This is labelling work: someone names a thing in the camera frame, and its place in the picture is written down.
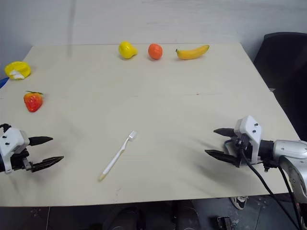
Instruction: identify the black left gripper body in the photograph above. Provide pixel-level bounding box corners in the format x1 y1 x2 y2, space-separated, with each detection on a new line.
10 147 33 172

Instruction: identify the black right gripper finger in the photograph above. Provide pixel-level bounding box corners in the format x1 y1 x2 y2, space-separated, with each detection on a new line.
204 149 241 168
213 127 237 138

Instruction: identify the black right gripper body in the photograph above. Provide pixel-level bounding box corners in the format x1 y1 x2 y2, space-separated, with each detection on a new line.
224 133 254 168

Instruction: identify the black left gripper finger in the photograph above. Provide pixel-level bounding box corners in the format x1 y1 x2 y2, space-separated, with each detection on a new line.
31 156 65 173
28 136 54 147

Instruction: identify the red toy strawberry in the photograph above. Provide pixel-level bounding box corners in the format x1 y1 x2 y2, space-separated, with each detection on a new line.
23 91 45 113

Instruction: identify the black and white sneaker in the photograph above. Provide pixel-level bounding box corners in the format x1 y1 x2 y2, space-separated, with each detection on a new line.
230 195 249 210

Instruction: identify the small black floor object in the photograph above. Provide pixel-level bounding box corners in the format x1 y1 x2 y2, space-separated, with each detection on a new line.
216 215 233 230

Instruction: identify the white toothbrush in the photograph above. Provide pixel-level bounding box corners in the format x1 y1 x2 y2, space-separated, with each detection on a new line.
97 130 139 182

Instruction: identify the yellow bowl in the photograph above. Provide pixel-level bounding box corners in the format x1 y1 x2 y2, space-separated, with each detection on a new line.
4 61 32 82

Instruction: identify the black chair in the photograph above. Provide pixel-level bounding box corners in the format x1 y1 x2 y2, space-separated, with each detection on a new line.
252 32 307 142

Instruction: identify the yellow toy banana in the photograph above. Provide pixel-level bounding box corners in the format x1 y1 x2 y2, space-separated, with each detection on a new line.
176 44 210 61

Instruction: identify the dark rounded shape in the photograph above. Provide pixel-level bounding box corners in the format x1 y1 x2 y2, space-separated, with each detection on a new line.
102 205 145 230

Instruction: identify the toy orange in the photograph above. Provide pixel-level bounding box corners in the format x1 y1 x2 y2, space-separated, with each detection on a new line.
147 43 164 61

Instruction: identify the yellow toy pear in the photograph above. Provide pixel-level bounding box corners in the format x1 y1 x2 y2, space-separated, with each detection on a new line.
118 41 139 59

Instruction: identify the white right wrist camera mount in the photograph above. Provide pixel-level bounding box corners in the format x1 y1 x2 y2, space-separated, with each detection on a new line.
234 115 263 164

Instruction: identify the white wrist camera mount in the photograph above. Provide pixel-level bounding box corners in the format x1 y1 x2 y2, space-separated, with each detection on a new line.
0 127 30 174
234 115 263 164

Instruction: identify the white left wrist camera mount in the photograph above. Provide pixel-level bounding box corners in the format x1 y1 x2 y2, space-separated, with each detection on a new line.
0 127 30 174

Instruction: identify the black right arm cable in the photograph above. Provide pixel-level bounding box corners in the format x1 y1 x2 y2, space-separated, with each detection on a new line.
239 143 302 230

